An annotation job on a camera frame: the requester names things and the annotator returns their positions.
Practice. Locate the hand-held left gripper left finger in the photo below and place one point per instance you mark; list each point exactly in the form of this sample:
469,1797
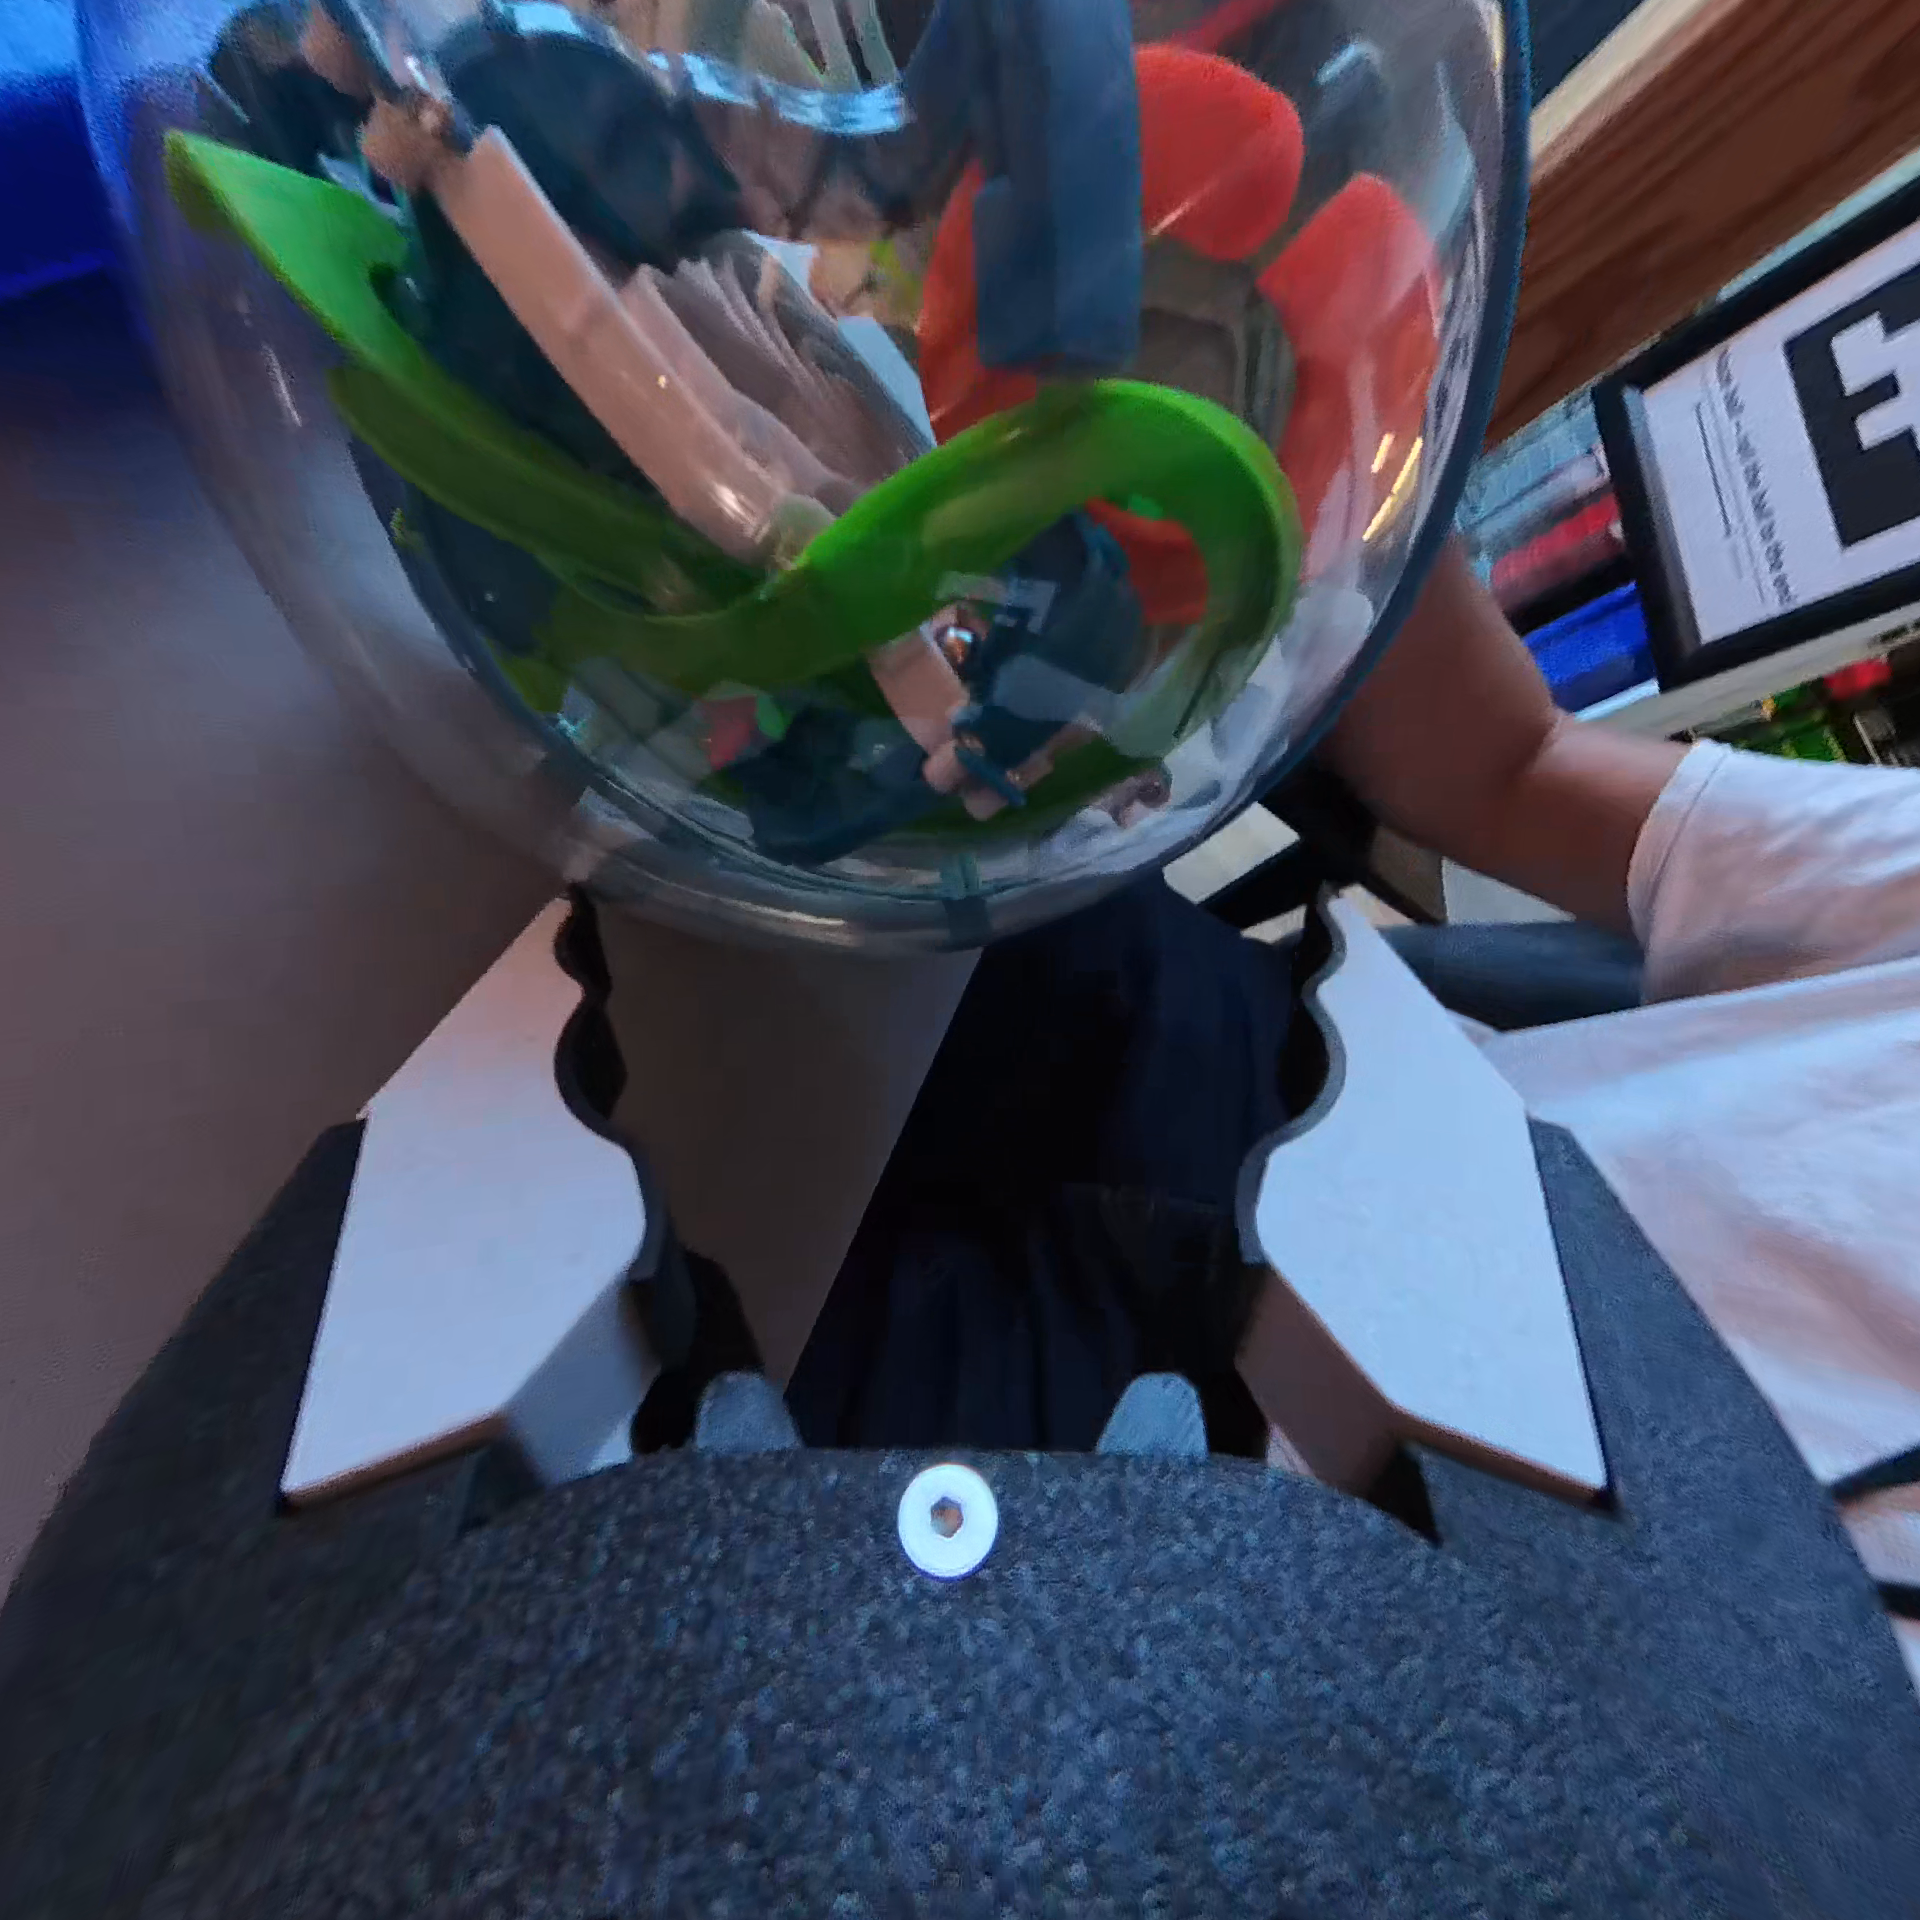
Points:
463,1243

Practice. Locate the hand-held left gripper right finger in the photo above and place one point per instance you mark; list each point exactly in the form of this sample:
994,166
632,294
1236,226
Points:
1426,1243

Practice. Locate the clear plastic maze ball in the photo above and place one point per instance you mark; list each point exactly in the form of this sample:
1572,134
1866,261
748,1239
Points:
748,452

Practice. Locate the dark blue trousers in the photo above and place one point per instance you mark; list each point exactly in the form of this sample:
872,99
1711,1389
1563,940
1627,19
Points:
1076,1170

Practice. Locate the storage shelf with boxes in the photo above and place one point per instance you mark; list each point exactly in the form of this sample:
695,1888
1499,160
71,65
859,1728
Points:
1563,526

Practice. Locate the framed marker sign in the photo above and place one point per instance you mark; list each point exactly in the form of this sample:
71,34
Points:
1722,481

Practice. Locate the wooden beam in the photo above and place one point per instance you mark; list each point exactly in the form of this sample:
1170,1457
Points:
1695,166

